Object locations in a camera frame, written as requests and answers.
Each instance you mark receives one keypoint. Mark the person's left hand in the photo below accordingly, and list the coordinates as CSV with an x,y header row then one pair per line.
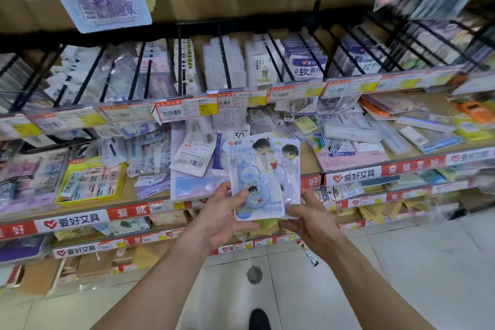
x,y
216,221

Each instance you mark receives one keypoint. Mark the person's right hand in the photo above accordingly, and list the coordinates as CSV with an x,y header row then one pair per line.
x,y
313,229

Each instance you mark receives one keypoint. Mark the person's right forearm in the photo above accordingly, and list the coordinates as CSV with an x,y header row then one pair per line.
x,y
375,295

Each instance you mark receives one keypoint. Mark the person's left forearm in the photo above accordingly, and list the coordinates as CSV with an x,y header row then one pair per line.
x,y
154,291

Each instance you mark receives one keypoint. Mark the red shelf label strip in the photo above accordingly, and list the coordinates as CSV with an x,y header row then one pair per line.
x,y
127,211

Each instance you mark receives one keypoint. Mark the person's black shoe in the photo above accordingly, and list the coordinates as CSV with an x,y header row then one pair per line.
x,y
259,320

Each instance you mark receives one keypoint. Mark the pale lilac sheet pack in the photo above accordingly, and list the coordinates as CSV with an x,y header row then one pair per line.
x,y
193,188

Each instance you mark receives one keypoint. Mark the cartoon sticker pack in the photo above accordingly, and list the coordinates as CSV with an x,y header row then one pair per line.
x,y
340,191

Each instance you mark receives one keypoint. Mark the round floor cover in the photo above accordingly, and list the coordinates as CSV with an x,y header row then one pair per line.
x,y
255,275

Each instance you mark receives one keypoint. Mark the lilac flat packet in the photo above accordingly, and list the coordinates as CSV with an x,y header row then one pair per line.
x,y
151,186

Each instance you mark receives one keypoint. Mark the stacks of brown envelopes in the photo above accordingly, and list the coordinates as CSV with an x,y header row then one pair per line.
x,y
386,211

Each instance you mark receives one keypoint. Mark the pink sticky note pack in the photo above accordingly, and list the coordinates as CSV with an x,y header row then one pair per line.
x,y
348,161

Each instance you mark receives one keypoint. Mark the clear ruler packet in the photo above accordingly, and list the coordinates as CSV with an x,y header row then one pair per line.
x,y
336,140

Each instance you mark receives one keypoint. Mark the yellow sticky note packet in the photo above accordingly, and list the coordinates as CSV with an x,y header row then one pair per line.
x,y
306,124

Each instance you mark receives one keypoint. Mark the row of orange price tags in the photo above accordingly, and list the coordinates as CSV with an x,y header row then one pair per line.
x,y
185,108

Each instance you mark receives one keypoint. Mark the small white blue box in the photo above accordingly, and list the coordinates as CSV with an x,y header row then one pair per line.
x,y
112,152

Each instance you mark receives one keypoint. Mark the yellow eraser display box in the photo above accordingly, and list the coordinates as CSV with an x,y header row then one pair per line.
x,y
91,182

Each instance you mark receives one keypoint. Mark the rows of grey white packets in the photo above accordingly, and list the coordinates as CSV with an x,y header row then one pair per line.
x,y
224,63

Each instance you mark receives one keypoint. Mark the brown cardboard pack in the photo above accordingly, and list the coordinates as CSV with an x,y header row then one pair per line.
x,y
38,277

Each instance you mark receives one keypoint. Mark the yellow green note pack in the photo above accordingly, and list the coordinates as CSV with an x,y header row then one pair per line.
x,y
472,129

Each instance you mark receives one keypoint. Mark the pink eraser display box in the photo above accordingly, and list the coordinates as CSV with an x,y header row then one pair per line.
x,y
31,182

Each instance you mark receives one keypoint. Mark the dark purple packet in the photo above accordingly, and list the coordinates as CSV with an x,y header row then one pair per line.
x,y
21,248

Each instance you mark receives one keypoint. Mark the orange device packet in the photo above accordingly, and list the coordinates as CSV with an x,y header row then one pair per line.
x,y
477,111

